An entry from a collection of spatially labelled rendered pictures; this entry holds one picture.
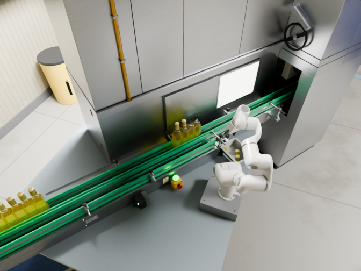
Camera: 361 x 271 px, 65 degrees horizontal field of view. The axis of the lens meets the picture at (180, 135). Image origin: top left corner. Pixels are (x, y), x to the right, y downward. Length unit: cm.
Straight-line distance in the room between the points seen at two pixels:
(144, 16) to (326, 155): 272
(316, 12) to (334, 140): 196
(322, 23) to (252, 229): 183
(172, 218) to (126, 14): 130
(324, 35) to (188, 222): 162
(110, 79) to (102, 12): 38
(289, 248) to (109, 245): 164
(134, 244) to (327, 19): 199
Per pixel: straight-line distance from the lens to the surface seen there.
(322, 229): 309
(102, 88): 173
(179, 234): 196
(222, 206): 197
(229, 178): 166
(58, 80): 400
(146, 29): 168
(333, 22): 230
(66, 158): 248
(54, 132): 390
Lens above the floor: 253
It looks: 46 degrees down
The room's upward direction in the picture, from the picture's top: straight up
